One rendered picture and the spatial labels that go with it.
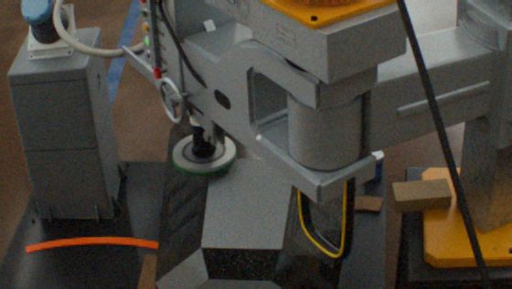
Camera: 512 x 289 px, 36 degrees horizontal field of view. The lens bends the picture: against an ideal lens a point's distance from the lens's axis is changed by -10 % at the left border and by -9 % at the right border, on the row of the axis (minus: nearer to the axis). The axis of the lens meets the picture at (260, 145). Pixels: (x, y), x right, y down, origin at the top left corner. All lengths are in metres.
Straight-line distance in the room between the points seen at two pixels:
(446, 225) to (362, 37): 1.01
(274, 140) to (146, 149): 2.27
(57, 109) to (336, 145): 1.88
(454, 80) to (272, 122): 0.53
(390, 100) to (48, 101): 1.97
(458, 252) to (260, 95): 0.83
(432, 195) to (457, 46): 0.67
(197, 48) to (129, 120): 2.34
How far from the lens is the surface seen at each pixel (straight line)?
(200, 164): 2.83
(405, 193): 2.77
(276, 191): 2.78
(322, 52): 1.85
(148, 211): 4.06
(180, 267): 2.66
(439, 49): 2.26
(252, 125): 2.31
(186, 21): 2.51
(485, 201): 2.65
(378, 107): 2.12
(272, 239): 2.60
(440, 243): 2.66
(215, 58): 2.38
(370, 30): 1.90
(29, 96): 3.73
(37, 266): 3.88
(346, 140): 2.12
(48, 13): 3.51
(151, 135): 4.60
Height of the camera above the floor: 2.54
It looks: 35 degrees down
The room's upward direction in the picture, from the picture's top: 3 degrees counter-clockwise
